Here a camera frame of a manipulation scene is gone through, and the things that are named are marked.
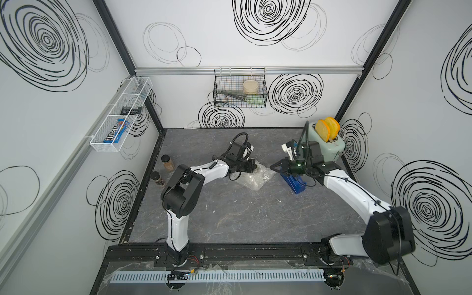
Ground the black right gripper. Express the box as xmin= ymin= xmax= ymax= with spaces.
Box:
xmin=270 ymin=157 xmax=310 ymax=176

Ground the blue tape dispenser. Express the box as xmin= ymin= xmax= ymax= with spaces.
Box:
xmin=281 ymin=175 xmax=307 ymax=194

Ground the clear bubble wrap sheet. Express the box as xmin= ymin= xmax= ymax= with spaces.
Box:
xmin=236 ymin=161 xmax=276 ymax=191

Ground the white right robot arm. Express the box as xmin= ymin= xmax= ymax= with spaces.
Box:
xmin=270 ymin=140 xmax=416 ymax=264

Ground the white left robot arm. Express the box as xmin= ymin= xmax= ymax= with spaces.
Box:
xmin=161 ymin=141 xmax=257 ymax=264

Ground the mint green toaster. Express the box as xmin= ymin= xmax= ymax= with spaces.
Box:
xmin=308 ymin=122 xmax=345 ymax=162

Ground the front yellow toast slice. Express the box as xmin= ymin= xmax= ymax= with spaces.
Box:
xmin=314 ymin=119 xmax=331 ymax=142

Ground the yellow toast slice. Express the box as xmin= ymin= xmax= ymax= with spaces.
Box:
xmin=314 ymin=119 xmax=331 ymax=142
xmin=324 ymin=117 xmax=340 ymax=140

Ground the green item in basket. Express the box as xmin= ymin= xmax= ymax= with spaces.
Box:
xmin=245 ymin=94 xmax=266 ymax=106

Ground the rear yellow toast slice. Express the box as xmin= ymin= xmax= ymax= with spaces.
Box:
xmin=324 ymin=117 xmax=340 ymax=140

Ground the brown spice jar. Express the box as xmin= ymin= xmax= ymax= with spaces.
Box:
xmin=161 ymin=154 xmax=175 ymax=172

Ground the beige round container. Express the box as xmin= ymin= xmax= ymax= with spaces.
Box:
xmin=243 ymin=79 xmax=259 ymax=95

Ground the dark spice jar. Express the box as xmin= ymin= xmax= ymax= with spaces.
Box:
xmin=150 ymin=171 xmax=165 ymax=188

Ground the small black box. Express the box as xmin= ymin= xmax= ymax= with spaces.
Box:
xmin=120 ymin=106 xmax=142 ymax=116

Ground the blue candy packet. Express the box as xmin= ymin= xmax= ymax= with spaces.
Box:
xmin=103 ymin=119 xmax=129 ymax=144

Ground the black wire wall basket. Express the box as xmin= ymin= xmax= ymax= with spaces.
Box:
xmin=213 ymin=67 xmax=268 ymax=108

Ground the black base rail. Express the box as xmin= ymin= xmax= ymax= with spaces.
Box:
xmin=106 ymin=241 xmax=401 ymax=269

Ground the white slotted cable duct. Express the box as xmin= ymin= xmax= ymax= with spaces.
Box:
xmin=110 ymin=269 xmax=326 ymax=283

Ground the white wire wall shelf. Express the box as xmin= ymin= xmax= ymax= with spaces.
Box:
xmin=90 ymin=76 xmax=152 ymax=152

